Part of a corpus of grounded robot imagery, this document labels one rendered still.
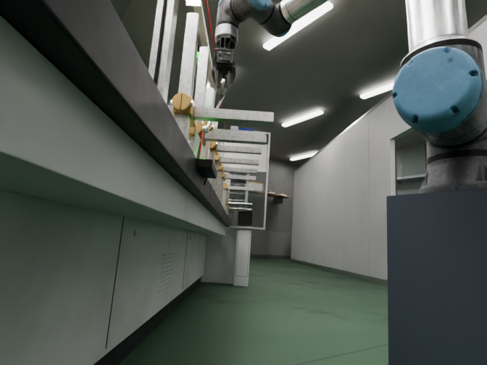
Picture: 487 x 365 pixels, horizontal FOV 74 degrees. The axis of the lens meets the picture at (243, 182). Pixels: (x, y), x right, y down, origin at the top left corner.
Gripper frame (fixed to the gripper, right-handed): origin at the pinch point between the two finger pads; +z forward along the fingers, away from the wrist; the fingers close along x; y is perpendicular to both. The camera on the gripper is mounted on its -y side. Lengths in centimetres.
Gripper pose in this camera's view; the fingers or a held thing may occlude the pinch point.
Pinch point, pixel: (222, 93)
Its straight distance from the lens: 127.3
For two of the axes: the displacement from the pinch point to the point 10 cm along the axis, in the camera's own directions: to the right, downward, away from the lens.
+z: -0.7, 9.8, -1.9
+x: 10.0, 0.7, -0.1
